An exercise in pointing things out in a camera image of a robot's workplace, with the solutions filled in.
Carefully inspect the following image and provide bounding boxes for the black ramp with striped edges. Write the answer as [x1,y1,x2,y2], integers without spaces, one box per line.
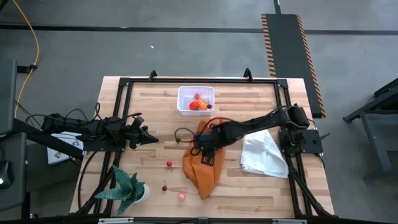
[261,13,326,119]

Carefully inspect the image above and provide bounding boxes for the orange cloth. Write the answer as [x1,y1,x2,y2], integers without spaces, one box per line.
[182,119,226,201]

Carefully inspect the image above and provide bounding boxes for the black metal stand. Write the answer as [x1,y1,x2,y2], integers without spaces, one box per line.
[342,77,398,182]

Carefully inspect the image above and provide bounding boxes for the black table frame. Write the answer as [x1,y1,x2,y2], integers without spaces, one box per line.
[70,67,336,224]

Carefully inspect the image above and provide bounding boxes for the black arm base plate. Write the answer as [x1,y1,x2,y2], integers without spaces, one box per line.
[278,129,330,156]
[82,136,128,153]

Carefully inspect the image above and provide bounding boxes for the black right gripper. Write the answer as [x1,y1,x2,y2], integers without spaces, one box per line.
[193,129,226,167]

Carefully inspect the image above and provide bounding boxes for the grey desk panel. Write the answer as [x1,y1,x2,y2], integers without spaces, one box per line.
[0,58,18,135]

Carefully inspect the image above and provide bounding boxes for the yellow cable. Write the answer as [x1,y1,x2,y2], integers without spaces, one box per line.
[11,0,40,119]

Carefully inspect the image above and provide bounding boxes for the black computer mouse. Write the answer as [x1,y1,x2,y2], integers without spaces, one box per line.
[0,160,14,190]

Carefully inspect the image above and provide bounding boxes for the white cloth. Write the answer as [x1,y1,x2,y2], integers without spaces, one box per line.
[239,128,289,179]

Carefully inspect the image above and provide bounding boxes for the snake plant in white pot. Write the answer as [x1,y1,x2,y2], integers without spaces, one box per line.
[94,164,150,216]

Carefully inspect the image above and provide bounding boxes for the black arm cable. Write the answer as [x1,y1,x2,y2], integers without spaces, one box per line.
[14,101,142,138]
[174,116,231,156]

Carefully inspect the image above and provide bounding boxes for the white perforated plastic basket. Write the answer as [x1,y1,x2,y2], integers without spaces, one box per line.
[177,85,216,117]

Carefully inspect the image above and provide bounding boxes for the dark brown cable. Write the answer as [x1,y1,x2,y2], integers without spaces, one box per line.
[77,151,99,209]

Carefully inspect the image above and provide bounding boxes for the black diagonal beam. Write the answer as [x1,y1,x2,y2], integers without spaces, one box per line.
[12,118,85,161]

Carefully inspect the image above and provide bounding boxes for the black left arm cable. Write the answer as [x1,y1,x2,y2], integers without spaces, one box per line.
[14,101,142,138]

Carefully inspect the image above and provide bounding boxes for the silver mounting plate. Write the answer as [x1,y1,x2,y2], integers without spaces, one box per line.
[98,217,134,224]
[272,218,308,224]

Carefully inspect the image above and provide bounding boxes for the black cable clamp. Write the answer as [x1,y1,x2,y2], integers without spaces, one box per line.
[17,63,38,74]

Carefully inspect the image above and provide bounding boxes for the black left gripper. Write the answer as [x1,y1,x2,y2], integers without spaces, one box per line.
[119,116,159,149]

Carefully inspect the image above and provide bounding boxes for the white printed box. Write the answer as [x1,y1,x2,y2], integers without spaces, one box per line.
[46,133,85,166]

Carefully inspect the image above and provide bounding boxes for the dark desk top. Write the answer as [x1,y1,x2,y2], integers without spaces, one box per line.
[0,132,28,212]

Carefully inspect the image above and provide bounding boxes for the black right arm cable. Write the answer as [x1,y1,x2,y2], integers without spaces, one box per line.
[174,116,231,156]

